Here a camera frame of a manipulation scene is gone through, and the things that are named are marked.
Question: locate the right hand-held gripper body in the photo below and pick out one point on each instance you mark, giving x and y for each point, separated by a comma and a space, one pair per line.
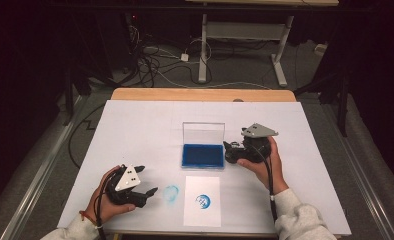
258, 148

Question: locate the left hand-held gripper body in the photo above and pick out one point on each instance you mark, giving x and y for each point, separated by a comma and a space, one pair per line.
127, 178

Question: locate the blue ink pad clear case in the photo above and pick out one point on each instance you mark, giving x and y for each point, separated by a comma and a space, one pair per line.
201, 156

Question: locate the person's right hand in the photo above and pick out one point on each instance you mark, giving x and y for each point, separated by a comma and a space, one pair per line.
271, 173

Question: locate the person's left hand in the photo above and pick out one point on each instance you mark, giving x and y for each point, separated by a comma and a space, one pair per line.
101, 208

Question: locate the white paper sheet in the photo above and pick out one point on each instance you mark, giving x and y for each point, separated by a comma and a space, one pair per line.
201, 216

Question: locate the black stand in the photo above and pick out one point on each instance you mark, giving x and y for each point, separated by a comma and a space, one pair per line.
343, 106
68, 100

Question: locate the small white power adapter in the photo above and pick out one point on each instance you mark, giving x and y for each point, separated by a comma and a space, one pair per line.
184, 57

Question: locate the white power strip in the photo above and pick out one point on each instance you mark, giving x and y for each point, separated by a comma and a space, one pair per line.
320, 49

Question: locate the metal floor rail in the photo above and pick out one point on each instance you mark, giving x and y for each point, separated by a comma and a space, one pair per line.
35, 190
371, 200

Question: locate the white metal desk frame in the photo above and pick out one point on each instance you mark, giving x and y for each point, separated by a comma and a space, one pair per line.
241, 30

